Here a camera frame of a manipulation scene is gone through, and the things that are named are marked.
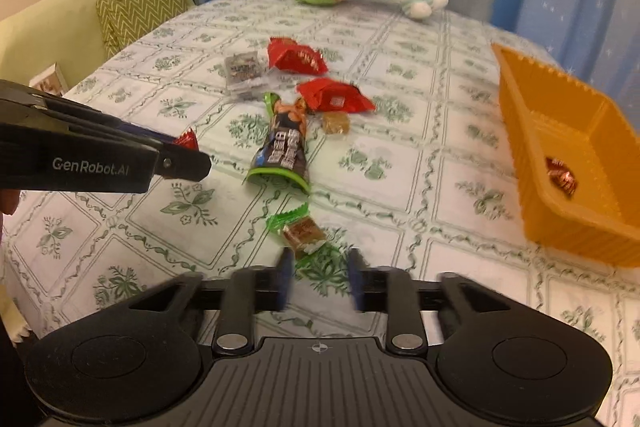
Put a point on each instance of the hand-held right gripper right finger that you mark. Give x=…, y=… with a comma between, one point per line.
x=356, y=282

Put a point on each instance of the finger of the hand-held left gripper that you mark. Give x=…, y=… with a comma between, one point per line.
x=187, y=167
x=150, y=134

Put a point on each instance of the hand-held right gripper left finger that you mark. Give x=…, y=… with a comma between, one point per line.
x=286, y=279

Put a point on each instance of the small red foil candy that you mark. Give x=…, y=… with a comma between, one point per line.
x=188, y=141

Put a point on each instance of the green brown candy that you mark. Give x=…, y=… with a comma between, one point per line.
x=300, y=234

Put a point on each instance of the red snack packet white label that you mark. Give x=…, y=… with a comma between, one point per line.
x=334, y=98

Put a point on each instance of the orange plastic basket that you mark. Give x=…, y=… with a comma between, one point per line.
x=560, y=147

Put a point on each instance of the small printed box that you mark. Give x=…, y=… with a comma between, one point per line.
x=49, y=81

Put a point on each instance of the dark snack packet green ends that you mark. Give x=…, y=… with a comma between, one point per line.
x=282, y=142

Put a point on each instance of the green floral tablecloth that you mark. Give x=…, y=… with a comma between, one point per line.
x=400, y=187

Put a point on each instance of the clear grey snack packet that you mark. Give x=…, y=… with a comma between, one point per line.
x=243, y=71

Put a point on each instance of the green zigzag pillow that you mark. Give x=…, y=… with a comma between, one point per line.
x=140, y=14

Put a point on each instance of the light green sofa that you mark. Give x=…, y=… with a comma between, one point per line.
x=45, y=22

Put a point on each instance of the small caramel candy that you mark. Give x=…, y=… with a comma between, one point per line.
x=335, y=124

